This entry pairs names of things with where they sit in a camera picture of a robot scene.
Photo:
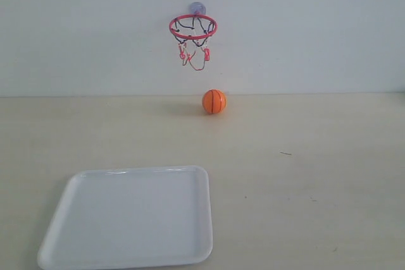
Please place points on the small orange basketball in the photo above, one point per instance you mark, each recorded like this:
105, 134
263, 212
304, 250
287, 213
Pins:
214, 101

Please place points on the red mini basketball hoop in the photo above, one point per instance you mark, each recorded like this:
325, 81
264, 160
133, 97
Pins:
192, 33

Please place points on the clear suction cup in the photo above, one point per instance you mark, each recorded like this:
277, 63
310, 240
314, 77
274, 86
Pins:
197, 8

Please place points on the white plastic tray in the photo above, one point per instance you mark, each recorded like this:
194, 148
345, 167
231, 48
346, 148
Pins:
130, 218

